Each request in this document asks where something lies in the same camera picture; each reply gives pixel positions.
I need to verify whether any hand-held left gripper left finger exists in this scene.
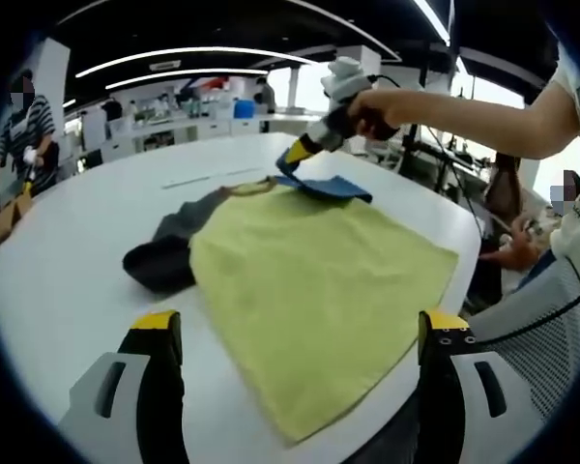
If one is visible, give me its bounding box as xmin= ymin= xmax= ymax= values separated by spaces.
xmin=57 ymin=309 xmax=189 ymax=464

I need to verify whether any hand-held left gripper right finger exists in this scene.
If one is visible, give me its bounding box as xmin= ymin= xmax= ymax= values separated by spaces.
xmin=417 ymin=308 xmax=547 ymax=464

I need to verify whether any yellow blue grey garment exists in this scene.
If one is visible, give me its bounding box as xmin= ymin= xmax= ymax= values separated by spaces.
xmin=122 ymin=147 xmax=460 ymax=446

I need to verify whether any person's right hand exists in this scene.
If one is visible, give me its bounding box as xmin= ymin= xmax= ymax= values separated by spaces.
xmin=346 ymin=88 xmax=410 ymax=142

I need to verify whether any grey mesh office chair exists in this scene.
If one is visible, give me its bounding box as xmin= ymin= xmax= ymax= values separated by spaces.
xmin=466 ymin=258 xmax=580 ymax=426

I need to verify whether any black equipment stand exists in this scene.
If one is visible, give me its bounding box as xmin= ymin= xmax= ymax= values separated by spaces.
xmin=398 ymin=72 xmax=487 ymax=204

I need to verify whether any long ceiling light strip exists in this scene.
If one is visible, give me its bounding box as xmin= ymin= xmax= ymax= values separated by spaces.
xmin=74 ymin=45 xmax=323 ymax=79
xmin=104 ymin=68 xmax=271 ymax=92
xmin=412 ymin=0 xmax=451 ymax=48

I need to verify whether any white workbench row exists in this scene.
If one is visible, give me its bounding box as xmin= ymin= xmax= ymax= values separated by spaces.
xmin=67 ymin=110 xmax=320 ymax=160

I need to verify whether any white square pillar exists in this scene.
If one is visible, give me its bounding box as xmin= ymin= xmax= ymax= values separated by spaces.
xmin=28 ymin=37 xmax=73 ymax=146

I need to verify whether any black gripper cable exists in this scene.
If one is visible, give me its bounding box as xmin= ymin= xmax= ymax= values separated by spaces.
xmin=366 ymin=72 xmax=580 ymax=347

